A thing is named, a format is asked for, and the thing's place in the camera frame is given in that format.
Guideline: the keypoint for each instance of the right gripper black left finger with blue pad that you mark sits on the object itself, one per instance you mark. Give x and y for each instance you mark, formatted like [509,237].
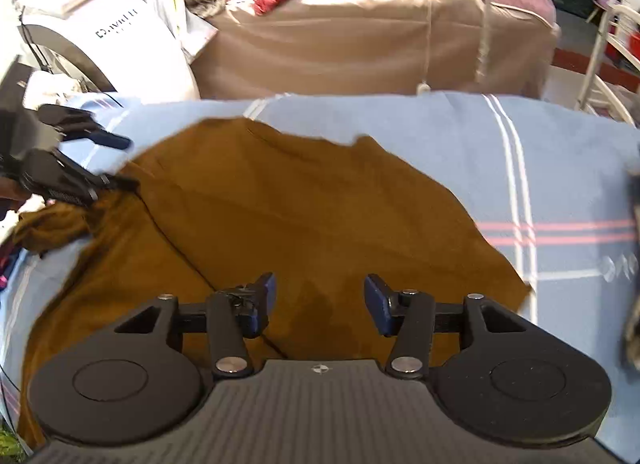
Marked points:
[228,318]

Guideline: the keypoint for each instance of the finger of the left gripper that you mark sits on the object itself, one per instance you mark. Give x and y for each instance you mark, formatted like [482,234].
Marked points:
[65,176]
[76,124]

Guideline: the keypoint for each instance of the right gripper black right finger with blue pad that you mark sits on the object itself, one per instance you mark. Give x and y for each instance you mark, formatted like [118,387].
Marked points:
[414,318]

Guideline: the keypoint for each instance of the brown knit sweater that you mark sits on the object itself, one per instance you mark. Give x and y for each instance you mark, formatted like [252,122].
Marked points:
[225,201]

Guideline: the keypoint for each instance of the red dark clothing bundle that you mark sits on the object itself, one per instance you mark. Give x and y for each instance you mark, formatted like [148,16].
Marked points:
[9,254]

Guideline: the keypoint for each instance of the white appliance machine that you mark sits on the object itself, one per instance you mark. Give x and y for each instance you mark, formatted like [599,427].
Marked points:
[128,47]

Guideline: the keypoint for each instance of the light blue striped blanket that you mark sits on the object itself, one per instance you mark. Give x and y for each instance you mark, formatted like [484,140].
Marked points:
[549,188]

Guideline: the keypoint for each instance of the beige covered mattress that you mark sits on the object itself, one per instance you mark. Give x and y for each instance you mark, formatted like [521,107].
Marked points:
[358,47]

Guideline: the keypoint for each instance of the white metal rack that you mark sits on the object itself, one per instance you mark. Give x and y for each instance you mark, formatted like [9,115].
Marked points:
[618,25]

